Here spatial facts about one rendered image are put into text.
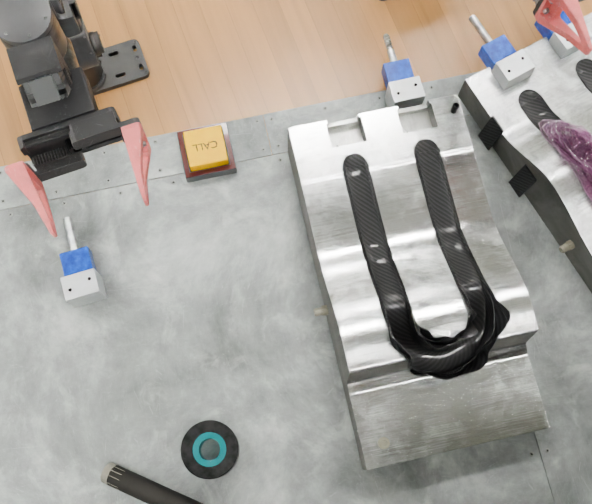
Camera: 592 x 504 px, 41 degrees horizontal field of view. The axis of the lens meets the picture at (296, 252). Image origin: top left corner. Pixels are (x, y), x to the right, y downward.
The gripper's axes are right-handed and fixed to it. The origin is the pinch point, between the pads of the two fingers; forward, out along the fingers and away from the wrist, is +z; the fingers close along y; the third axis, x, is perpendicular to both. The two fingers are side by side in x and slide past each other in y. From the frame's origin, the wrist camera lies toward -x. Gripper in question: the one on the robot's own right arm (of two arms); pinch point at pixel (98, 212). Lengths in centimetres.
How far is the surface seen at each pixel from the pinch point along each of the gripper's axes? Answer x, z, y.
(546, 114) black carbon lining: 35, -5, 65
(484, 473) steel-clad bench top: 40, 42, 36
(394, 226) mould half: 31.7, 4.8, 35.4
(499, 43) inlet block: 33, -17, 62
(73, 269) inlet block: 36.0, -6.3, -10.2
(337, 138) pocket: 33.9, -11.5, 33.1
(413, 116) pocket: 34, -11, 45
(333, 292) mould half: 29.1, 11.2, 23.4
